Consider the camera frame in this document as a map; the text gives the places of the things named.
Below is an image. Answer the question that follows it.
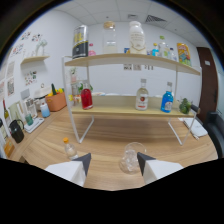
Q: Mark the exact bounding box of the red liquid glass bottle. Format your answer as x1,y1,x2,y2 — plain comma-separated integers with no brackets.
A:
80,82,94,111

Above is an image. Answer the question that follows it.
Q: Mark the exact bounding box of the clear bottle with red label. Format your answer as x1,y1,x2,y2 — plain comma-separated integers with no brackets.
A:
134,78,150,111

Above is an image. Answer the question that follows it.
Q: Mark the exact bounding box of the black chair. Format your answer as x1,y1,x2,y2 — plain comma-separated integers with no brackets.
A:
203,111,224,159

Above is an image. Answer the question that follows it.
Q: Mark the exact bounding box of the wooden wall shelf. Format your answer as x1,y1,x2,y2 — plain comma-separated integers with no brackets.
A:
20,55,51,65

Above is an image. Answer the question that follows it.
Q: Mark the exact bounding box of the black kettle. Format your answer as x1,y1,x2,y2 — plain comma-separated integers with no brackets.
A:
8,119,25,144

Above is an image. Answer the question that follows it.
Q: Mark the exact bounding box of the pink liquid bottle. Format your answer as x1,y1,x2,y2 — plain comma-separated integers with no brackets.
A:
87,43,97,57

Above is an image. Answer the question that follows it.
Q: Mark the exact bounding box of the clear glass with ice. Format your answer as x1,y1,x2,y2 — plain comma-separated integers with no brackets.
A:
118,141,147,175

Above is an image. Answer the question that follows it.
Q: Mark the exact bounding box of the yellow snack bag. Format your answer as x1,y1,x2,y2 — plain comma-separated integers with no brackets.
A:
176,42,192,67

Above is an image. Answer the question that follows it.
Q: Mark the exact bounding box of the white kitchen scale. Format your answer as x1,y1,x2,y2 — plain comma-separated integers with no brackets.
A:
23,117,45,134

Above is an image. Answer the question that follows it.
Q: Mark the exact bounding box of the two-tier wooden shelf rack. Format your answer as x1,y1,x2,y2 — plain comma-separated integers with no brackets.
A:
61,53,202,146

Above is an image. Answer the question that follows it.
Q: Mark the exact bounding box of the light blue cup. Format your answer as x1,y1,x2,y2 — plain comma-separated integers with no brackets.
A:
39,102,51,118

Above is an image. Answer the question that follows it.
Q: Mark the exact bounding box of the jar of limes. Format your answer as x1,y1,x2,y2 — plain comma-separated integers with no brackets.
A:
178,97,193,115

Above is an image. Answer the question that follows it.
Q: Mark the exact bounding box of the green cup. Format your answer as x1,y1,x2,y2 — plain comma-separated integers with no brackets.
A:
24,113,34,127

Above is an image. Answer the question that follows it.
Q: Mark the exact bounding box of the small clear bottle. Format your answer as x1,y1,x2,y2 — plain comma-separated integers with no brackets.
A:
168,47,177,62

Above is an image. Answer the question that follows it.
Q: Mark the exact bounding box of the white fabric pouch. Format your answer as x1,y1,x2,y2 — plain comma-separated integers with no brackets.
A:
181,117,209,138

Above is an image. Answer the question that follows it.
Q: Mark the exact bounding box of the black and yellow can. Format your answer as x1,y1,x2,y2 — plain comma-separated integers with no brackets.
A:
71,24,90,60

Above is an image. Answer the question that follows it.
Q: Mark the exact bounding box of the white milk bottle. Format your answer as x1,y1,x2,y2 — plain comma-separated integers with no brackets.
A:
128,20,148,55

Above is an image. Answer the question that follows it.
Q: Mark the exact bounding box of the green-capped clear bottle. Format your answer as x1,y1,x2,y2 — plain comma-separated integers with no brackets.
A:
158,35,168,59

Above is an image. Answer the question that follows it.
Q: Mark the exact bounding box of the brown door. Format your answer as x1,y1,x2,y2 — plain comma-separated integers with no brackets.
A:
195,46,218,124

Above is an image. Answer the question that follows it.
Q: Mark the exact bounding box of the blue liquid bottle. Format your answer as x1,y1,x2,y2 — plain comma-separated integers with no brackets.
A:
160,81,175,114

